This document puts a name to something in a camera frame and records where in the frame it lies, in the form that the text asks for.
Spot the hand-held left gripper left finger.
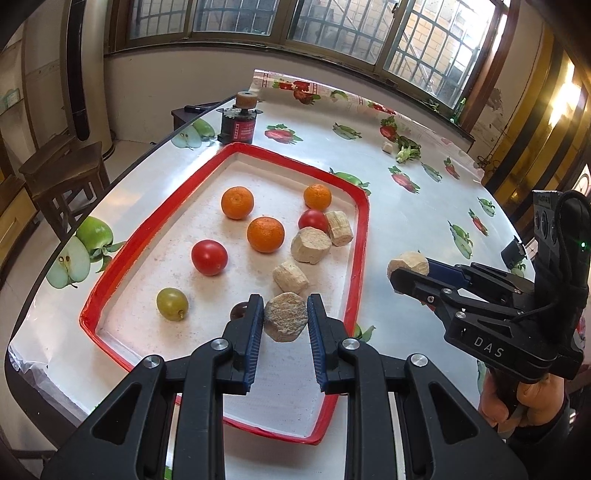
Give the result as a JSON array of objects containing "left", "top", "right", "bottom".
[{"left": 41, "top": 293, "right": 265, "bottom": 480}]

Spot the small dark side table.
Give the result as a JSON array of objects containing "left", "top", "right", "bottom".
[{"left": 171, "top": 104, "right": 232, "bottom": 132}]

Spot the person's right hand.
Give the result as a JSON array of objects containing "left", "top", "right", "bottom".
[{"left": 478, "top": 361, "right": 568, "bottom": 429}]

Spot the green leafy vegetable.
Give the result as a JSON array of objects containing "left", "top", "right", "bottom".
[{"left": 396, "top": 136, "right": 422, "bottom": 163}]

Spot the small orange tangerine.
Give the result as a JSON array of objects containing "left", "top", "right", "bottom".
[{"left": 303, "top": 184, "right": 332, "bottom": 210}]

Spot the black motor with red label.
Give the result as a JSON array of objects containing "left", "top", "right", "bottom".
[{"left": 217, "top": 105, "right": 264, "bottom": 145}]

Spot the white wall shelf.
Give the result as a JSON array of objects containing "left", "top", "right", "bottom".
[{"left": 0, "top": 46, "right": 28, "bottom": 125}]

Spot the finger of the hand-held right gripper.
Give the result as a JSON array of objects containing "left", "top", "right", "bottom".
[
  {"left": 427, "top": 259, "right": 536, "bottom": 305},
  {"left": 392, "top": 268, "right": 522, "bottom": 324}
]

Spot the small red tomato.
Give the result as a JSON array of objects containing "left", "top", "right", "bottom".
[{"left": 298, "top": 209, "right": 329, "bottom": 233}]

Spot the window with metal bars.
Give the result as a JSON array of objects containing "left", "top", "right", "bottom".
[{"left": 108, "top": 0, "right": 513, "bottom": 100}]

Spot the fruit printed tablecloth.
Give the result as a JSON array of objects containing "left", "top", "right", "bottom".
[{"left": 7, "top": 69, "right": 541, "bottom": 480}]

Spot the large red tomato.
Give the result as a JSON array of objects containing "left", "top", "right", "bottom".
[{"left": 191, "top": 239, "right": 229, "bottom": 276}]

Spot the large orange tangerine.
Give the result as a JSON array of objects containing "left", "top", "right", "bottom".
[
  {"left": 221, "top": 186, "right": 255, "bottom": 220},
  {"left": 247, "top": 216, "right": 285, "bottom": 254}
]

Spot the small black device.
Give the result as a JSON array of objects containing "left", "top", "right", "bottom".
[{"left": 500, "top": 235, "right": 528, "bottom": 268}]

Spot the red rimmed white tray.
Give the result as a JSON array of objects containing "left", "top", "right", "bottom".
[{"left": 79, "top": 142, "right": 371, "bottom": 445}]

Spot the white tower air conditioner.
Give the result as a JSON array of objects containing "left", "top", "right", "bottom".
[{"left": 60, "top": 0, "right": 116, "bottom": 160}]

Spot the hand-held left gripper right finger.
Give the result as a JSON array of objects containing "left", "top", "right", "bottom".
[{"left": 307, "top": 293, "right": 529, "bottom": 480}]

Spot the brown wooden stool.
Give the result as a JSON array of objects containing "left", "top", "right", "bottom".
[{"left": 19, "top": 134, "right": 112, "bottom": 241}]

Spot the yellow wooden panel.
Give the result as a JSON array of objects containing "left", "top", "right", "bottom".
[{"left": 485, "top": 28, "right": 591, "bottom": 217}]

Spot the yellow wooden cabinet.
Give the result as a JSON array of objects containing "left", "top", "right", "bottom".
[{"left": 0, "top": 175, "right": 40, "bottom": 259}]

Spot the green grape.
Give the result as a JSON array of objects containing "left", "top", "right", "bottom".
[{"left": 156, "top": 287, "right": 189, "bottom": 321}]

